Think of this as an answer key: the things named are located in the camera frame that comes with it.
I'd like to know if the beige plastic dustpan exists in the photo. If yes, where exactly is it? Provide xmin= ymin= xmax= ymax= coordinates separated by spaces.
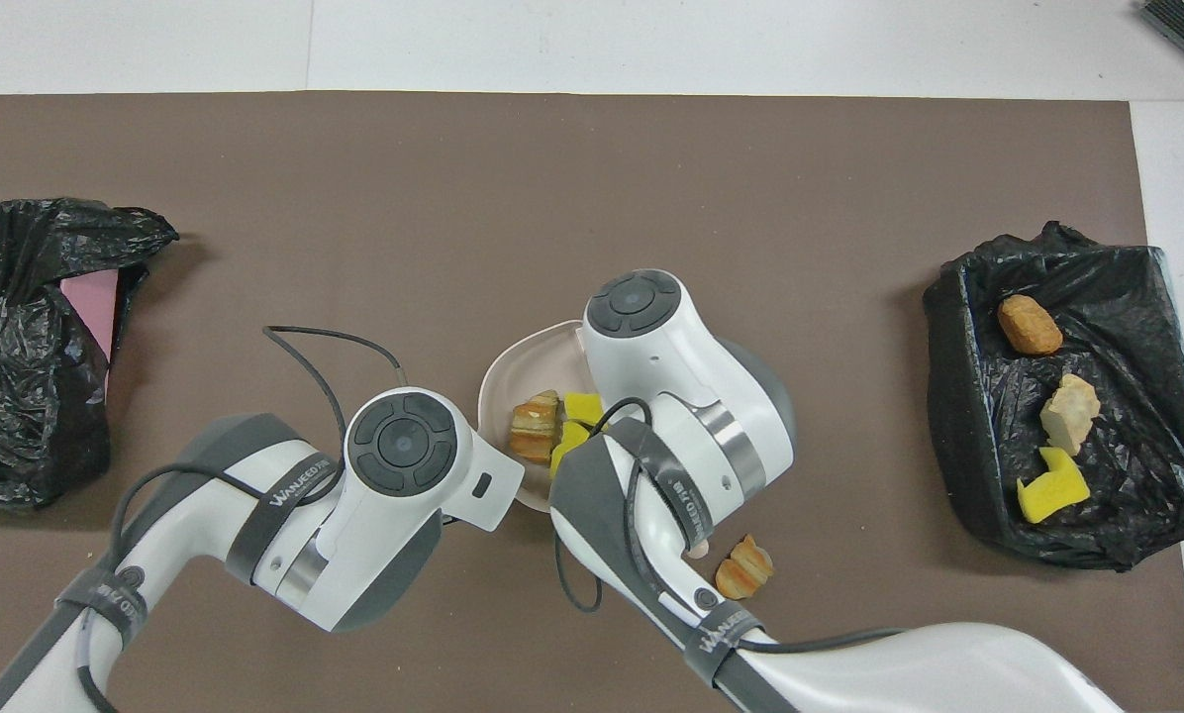
xmin=477 ymin=320 xmax=603 ymax=511

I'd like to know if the large yellow sponge piece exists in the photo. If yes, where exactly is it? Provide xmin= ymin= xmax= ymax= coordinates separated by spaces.
xmin=549 ymin=421 xmax=593 ymax=476

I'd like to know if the orange striped croissant toy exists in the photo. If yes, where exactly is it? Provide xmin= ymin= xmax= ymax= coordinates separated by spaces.
xmin=509 ymin=389 xmax=563 ymax=466
xmin=715 ymin=533 xmax=776 ymax=601

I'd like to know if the brown sponge chunk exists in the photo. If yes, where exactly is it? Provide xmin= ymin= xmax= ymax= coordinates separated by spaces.
xmin=997 ymin=294 xmax=1064 ymax=357

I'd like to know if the green and yellow sponge piece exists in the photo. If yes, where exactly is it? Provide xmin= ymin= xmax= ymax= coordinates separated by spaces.
xmin=1017 ymin=446 xmax=1092 ymax=525

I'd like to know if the cream sponge chunk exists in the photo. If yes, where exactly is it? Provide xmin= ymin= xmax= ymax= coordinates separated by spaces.
xmin=1039 ymin=372 xmax=1102 ymax=458

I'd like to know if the black bag lined bin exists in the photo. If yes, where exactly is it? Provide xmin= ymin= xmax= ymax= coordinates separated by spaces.
xmin=923 ymin=220 xmax=1184 ymax=571

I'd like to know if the pink bin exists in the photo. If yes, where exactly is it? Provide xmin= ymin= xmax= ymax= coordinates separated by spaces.
xmin=57 ymin=270 xmax=121 ymax=382

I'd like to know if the black bag over pink bin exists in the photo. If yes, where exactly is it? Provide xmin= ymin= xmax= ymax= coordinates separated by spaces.
xmin=0 ymin=196 xmax=180 ymax=511

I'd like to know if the brown table mat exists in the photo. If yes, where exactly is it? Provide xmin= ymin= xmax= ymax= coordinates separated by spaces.
xmin=0 ymin=91 xmax=1184 ymax=713

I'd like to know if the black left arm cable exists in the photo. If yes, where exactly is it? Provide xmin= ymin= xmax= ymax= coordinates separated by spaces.
xmin=77 ymin=325 xmax=410 ymax=713

